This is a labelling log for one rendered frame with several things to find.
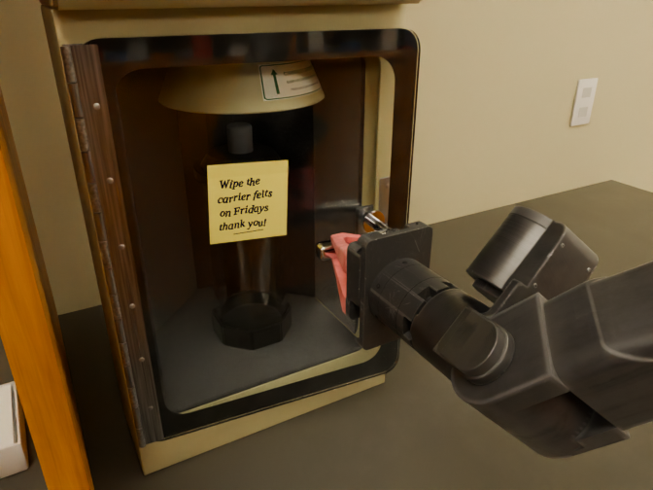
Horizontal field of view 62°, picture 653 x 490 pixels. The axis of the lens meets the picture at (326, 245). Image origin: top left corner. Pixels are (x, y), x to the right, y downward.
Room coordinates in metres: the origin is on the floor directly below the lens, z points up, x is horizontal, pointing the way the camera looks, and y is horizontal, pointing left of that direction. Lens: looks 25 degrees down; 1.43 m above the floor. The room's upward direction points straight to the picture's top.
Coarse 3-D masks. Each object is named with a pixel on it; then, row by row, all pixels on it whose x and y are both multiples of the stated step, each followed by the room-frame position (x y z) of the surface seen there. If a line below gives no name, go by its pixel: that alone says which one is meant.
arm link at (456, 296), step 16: (480, 288) 0.33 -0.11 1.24; (496, 288) 0.32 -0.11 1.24; (432, 304) 0.33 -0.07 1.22; (448, 304) 0.32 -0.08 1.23; (464, 304) 0.32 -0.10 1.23; (480, 304) 0.32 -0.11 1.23; (416, 320) 0.33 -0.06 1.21; (432, 320) 0.32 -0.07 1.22; (448, 320) 0.31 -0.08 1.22; (416, 336) 0.32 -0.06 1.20; (432, 336) 0.31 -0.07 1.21; (432, 352) 0.31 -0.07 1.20; (448, 368) 0.29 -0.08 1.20
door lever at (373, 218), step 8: (368, 216) 0.53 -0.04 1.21; (376, 216) 0.53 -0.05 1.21; (368, 224) 0.53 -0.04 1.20; (376, 224) 0.52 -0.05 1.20; (384, 224) 0.51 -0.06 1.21; (368, 232) 0.49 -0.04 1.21; (384, 232) 0.49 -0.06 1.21; (328, 240) 0.47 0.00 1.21; (320, 248) 0.46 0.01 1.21; (328, 248) 0.46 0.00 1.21; (320, 256) 0.46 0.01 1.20; (328, 256) 0.46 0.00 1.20; (336, 256) 0.46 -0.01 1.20
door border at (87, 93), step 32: (96, 64) 0.43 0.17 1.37; (96, 96) 0.43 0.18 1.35; (96, 128) 0.43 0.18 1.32; (96, 160) 0.43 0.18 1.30; (96, 224) 0.42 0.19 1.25; (128, 256) 0.43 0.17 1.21; (128, 288) 0.43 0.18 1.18; (128, 320) 0.43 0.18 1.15; (128, 352) 0.42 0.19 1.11; (128, 384) 0.42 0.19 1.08
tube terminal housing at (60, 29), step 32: (64, 32) 0.43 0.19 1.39; (96, 32) 0.44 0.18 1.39; (128, 32) 0.46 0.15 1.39; (160, 32) 0.47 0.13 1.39; (192, 32) 0.48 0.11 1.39; (224, 32) 0.49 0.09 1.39; (64, 96) 0.46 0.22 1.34; (96, 256) 0.47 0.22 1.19; (352, 384) 0.56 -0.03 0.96; (128, 416) 0.47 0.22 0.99; (256, 416) 0.50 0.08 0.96; (288, 416) 0.52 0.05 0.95; (160, 448) 0.44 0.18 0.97; (192, 448) 0.46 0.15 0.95
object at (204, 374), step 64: (128, 64) 0.44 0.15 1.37; (192, 64) 0.46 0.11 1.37; (256, 64) 0.48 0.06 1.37; (320, 64) 0.51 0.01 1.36; (384, 64) 0.53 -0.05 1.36; (128, 128) 0.44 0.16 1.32; (192, 128) 0.46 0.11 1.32; (256, 128) 0.48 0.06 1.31; (320, 128) 0.51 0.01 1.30; (384, 128) 0.54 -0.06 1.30; (128, 192) 0.43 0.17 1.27; (192, 192) 0.46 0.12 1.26; (320, 192) 0.51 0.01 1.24; (384, 192) 0.54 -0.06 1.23; (192, 256) 0.45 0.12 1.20; (256, 256) 0.48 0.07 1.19; (192, 320) 0.45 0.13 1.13; (256, 320) 0.48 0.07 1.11; (320, 320) 0.51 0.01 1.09; (192, 384) 0.45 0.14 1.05; (256, 384) 0.47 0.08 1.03; (320, 384) 0.51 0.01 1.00
